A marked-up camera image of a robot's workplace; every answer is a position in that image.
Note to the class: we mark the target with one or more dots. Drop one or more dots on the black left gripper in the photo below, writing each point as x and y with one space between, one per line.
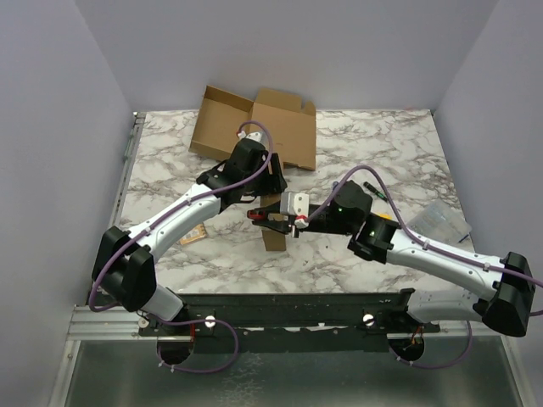
274 183

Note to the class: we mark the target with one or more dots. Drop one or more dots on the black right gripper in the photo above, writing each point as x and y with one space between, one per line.
291 223

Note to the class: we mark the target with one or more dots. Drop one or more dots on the brown cardboard express box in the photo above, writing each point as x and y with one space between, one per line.
290 120

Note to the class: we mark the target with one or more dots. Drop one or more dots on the red black utility knife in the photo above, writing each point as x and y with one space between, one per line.
263 214

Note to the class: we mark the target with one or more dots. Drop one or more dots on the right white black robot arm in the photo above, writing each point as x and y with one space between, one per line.
497 292

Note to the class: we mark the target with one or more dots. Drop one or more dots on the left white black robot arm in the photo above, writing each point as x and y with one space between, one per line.
125 263

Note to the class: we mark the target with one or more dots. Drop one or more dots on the clear plastic screw box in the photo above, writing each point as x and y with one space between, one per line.
438 221

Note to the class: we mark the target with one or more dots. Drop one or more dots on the green black screwdriver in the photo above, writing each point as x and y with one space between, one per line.
375 191

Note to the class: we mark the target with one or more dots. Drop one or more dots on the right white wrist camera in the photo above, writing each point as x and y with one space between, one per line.
296 204

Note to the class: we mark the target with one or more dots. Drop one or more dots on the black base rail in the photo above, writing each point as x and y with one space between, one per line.
221 323

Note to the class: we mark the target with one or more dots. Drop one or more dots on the aluminium extrusion frame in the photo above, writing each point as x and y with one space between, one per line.
110 359

